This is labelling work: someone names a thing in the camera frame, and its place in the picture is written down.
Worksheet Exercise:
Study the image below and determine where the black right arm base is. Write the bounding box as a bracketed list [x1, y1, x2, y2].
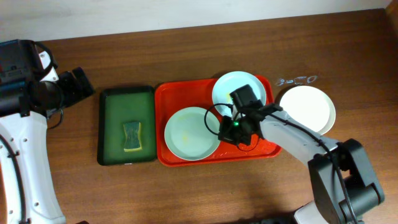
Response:
[248, 217, 297, 224]

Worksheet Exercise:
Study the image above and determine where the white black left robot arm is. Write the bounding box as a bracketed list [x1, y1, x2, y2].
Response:
[1, 40, 68, 223]

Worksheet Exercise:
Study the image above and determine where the red plastic tray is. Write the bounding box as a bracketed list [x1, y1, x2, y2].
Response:
[154, 78, 282, 167]

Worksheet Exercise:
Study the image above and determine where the yellow green sponge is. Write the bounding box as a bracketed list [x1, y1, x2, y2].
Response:
[123, 121, 142, 152]

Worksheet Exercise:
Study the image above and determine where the black tray with green water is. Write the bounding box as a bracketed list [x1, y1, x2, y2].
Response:
[97, 86, 157, 166]

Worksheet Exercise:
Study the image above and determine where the light blue plate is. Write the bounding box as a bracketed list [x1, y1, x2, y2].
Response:
[212, 71, 267, 105]
[164, 107, 220, 161]

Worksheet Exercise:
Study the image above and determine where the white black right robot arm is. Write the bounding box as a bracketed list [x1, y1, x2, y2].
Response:
[217, 103, 385, 223]

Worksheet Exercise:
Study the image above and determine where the white plate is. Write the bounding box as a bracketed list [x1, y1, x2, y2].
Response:
[279, 86, 336, 134]

